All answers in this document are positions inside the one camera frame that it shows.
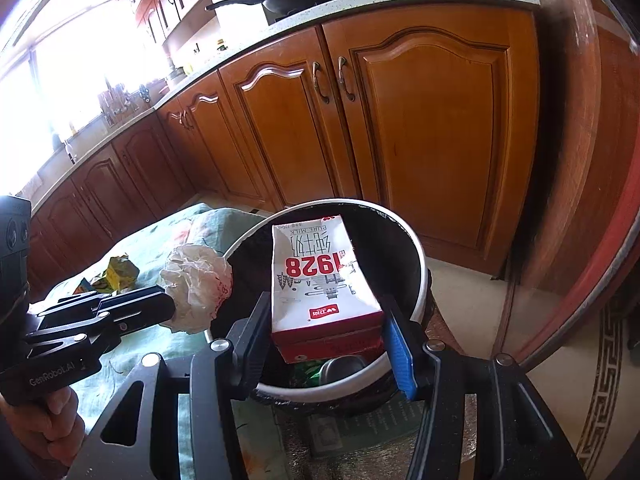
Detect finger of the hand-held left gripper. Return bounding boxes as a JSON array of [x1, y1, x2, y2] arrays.
[[37, 284, 177, 332], [25, 311, 125, 357]]

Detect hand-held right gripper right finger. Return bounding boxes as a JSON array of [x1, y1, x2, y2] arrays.
[[382, 295, 586, 480]]

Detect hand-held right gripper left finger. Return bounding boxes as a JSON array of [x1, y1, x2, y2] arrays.
[[67, 292, 273, 480]]

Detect crushed green can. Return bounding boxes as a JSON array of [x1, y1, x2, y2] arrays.
[[317, 355, 368, 386]]

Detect white paper ball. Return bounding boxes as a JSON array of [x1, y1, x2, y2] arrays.
[[159, 242, 235, 336]]

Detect red and white milk carton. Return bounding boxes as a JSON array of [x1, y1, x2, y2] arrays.
[[270, 214, 386, 366]]

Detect black bin with white rim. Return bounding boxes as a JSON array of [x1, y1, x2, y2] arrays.
[[205, 199, 433, 418]]

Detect person's left hand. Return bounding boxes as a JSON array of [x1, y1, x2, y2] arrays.
[[0, 386, 79, 480]]

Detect green and yellow drink carton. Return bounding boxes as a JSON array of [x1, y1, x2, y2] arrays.
[[102, 254, 141, 293]]

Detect green printed paper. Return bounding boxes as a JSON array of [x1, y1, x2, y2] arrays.
[[305, 395, 426, 458]]

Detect knife rack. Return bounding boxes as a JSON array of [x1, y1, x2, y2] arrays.
[[97, 82, 133, 126]]

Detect wooden base cabinets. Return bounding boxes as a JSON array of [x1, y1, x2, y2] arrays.
[[30, 2, 543, 281]]

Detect round glass panel red rim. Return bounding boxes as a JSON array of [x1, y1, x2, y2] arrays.
[[492, 0, 640, 376]]

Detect large kitchen window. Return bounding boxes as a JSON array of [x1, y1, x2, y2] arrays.
[[0, 0, 176, 196]]

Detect black gas stove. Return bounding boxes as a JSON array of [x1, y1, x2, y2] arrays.
[[267, 0, 466, 26]]

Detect wooden wall cabinets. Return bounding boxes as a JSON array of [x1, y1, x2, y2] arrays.
[[110, 0, 211, 56]]

